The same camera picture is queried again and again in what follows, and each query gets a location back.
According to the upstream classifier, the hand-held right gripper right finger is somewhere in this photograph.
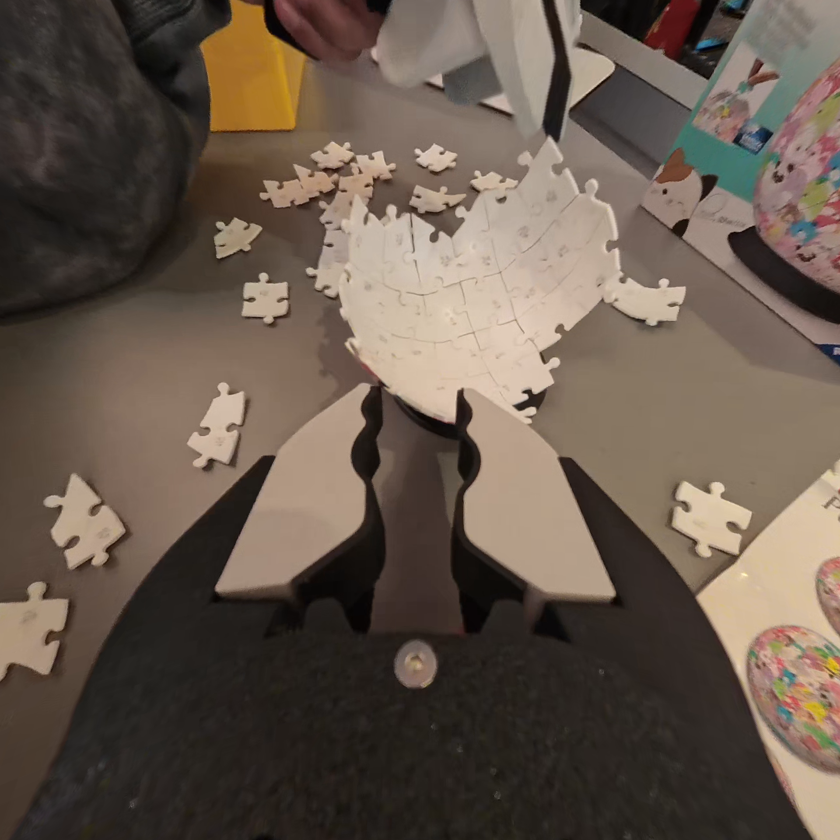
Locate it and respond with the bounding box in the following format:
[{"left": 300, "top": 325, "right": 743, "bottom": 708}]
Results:
[{"left": 451, "top": 387, "right": 618, "bottom": 634}]

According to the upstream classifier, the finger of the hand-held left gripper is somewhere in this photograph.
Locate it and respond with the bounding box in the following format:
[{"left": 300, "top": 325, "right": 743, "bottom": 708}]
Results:
[
  {"left": 376, "top": 0, "right": 501, "bottom": 107},
  {"left": 472, "top": 0, "right": 583, "bottom": 143}
]

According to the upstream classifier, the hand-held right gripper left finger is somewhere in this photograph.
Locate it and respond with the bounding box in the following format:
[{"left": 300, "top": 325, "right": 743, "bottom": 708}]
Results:
[{"left": 215, "top": 385, "right": 387, "bottom": 634}]

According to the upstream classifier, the black round ball stand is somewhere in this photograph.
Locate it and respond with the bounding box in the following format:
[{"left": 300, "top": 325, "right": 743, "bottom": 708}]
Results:
[{"left": 392, "top": 386, "right": 547, "bottom": 438}]

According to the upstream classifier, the white puzzle ball shell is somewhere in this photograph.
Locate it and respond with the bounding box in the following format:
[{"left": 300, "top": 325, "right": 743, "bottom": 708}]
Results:
[{"left": 336, "top": 136, "right": 622, "bottom": 424}]

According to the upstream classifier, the person's left forearm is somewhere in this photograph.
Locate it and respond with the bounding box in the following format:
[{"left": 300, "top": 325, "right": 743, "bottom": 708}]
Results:
[{"left": 0, "top": 0, "right": 232, "bottom": 317}]

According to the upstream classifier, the joined white puzzle piece pair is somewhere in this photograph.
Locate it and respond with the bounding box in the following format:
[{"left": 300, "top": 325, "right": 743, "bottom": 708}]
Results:
[{"left": 186, "top": 382, "right": 248, "bottom": 469}]

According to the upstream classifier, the pile of white puzzle pieces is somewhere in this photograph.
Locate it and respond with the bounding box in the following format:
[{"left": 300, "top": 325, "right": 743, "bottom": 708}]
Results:
[{"left": 258, "top": 140, "right": 521, "bottom": 299}]

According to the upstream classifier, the teal puzzle ball box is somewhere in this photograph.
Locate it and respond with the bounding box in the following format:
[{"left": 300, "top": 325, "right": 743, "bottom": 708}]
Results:
[{"left": 640, "top": 0, "right": 840, "bottom": 366}]

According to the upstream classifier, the person's left hand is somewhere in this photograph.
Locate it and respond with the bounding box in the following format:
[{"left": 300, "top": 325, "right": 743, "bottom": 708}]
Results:
[{"left": 272, "top": 0, "right": 386, "bottom": 63}]

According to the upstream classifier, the yellow box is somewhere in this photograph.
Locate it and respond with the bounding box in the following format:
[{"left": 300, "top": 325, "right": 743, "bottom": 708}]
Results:
[{"left": 199, "top": 0, "right": 307, "bottom": 133}]

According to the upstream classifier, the white flat board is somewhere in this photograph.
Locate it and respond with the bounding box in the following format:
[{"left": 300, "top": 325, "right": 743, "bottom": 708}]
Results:
[{"left": 425, "top": 47, "right": 616, "bottom": 118}]

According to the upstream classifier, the red object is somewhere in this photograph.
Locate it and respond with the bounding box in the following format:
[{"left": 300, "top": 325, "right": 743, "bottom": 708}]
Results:
[{"left": 646, "top": 0, "right": 700, "bottom": 61}]

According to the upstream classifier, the white instruction leaflet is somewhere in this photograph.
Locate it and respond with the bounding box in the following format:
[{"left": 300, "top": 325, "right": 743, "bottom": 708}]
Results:
[{"left": 694, "top": 459, "right": 840, "bottom": 840}]

